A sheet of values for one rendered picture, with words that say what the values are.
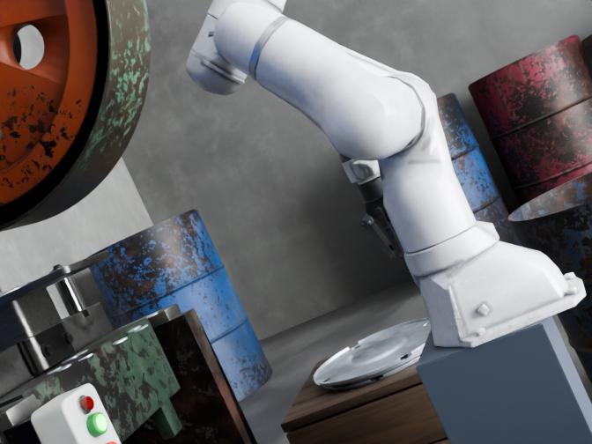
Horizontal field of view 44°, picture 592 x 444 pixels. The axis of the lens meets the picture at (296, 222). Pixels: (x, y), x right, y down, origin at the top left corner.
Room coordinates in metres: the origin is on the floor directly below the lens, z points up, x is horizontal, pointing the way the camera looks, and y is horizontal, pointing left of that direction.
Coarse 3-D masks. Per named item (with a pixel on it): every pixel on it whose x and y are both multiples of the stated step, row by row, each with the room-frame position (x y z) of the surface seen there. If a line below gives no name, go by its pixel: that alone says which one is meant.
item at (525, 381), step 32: (544, 320) 0.98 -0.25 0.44; (448, 352) 0.99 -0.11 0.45; (480, 352) 0.97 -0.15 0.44; (512, 352) 0.95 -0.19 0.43; (544, 352) 0.94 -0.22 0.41; (448, 384) 0.99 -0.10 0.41; (480, 384) 0.97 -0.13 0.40; (512, 384) 0.96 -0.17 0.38; (544, 384) 0.95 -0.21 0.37; (576, 384) 1.02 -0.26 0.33; (448, 416) 0.99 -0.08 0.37; (480, 416) 0.98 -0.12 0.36; (512, 416) 0.96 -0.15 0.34; (544, 416) 0.95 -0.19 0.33; (576, 416) 0.94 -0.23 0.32
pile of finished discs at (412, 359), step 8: (408, 360) 1.37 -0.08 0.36; (416, 360) 1.37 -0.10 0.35; (392, 368) 1.37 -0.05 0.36; (400, 368) 1.37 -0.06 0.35; (368, 376) 1.37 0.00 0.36; (376, 376) 1.40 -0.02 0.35; (384, 376) 1.37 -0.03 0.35; (344, 384) 1.40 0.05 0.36; (352, 384) 1.39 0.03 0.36; (360, 384) 1.38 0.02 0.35
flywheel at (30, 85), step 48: (0, 0) 1.53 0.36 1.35; (48, 0) 1.50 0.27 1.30; (96, 0) 1.45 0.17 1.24; (0, 48) 1.54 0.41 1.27; (48, 48) 1.51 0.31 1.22; (96, 48) 1.45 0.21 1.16; (0, 96) 1.55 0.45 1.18; (48, 96) 1.52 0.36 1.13; (96, 96) 1.48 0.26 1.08; (0, 144) 1.56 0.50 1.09; (48, 144) 1.50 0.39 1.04; (0, 192) 1.54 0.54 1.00
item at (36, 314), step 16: (96, 256) 1.15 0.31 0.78; (64, 272) 1.07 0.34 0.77; (16, 288) 1.14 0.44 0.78; (32, 288) 1.08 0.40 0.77; (0, 304) 1.10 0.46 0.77; (16, 304) 1.12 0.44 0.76; (32, 304) 1.16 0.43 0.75; (48, 304) 1.19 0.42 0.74; (0, 320) 1.13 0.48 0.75; (16, 320) 1.12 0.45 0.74; (32, 320) 1.14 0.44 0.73; (48, 320) 1.18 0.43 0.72; (0, 336) 1.13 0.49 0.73; (16, 336) 1.12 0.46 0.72; (32, 336) 1.13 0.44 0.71; (48, 336) 1.16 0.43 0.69; (64, 336) 1.19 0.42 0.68; (32, 352) 1.12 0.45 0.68; (48, 352) 1.13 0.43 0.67; (64, 352) 1.18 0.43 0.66; (32, 368) 1.12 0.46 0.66
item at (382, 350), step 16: (416, 320) 1.60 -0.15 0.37; (384, 336) 1.61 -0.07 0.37; (400, 336) 1.54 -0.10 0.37; (416, 336) 1.49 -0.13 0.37; (352, 352) 1.59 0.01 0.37; (368, 352) 1.50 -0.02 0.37; (384, 352) 1.45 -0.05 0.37; (400, 352) 1.42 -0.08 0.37; (416, 352) 1.37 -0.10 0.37; (320, 368) 1.57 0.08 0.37; (336, 368) 1.52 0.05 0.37; (352, 368) 1.46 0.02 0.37; (368, 368) 1.41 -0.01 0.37; (384, 368) 1.36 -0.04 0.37; (320, 384) 1.45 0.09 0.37; (336, 384) 1.40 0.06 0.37
